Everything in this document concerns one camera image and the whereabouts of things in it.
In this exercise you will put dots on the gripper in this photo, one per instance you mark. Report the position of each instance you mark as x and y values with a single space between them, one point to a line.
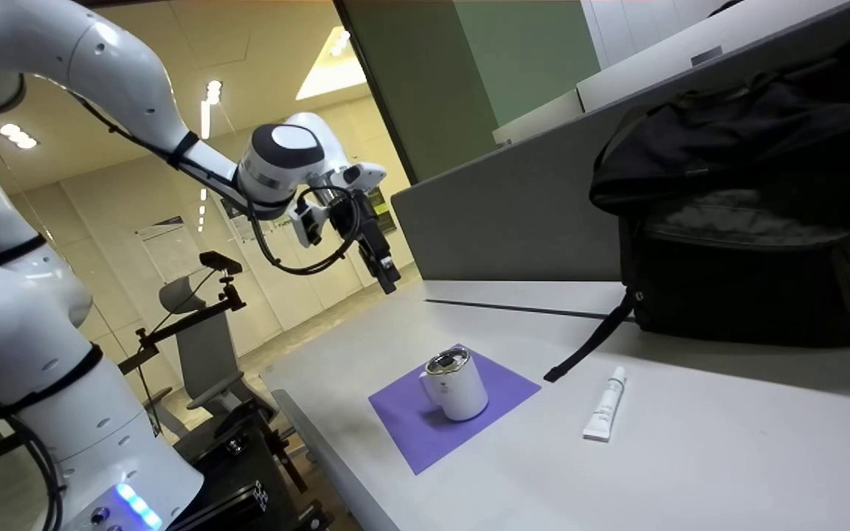
363 221

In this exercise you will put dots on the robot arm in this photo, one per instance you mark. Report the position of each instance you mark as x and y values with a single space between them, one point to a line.
19 324

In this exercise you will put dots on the clear mug lid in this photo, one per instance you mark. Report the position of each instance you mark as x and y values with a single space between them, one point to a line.
447 361

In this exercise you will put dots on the white mug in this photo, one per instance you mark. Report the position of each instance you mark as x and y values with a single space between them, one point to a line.
462 394

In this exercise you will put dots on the grey desk partition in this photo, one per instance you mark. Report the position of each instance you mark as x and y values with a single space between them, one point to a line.
513 214

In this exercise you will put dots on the ceiling light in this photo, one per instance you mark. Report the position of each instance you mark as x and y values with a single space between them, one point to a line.
18 136
211 99

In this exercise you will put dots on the grey office chair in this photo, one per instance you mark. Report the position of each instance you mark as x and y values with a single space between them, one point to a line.
207 346

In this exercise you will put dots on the purple mat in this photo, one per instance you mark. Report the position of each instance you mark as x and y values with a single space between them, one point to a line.
414 428

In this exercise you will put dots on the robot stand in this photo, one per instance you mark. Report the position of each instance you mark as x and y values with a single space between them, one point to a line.
237 479

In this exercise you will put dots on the white tube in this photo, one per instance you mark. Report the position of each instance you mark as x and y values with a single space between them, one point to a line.
605 409

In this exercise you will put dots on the black bag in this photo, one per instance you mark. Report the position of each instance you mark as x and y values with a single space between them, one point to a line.
750 265

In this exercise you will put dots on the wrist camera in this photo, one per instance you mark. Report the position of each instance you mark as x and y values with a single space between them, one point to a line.
305 221

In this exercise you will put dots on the camera on mount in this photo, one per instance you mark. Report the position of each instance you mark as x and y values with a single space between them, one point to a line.
220 261

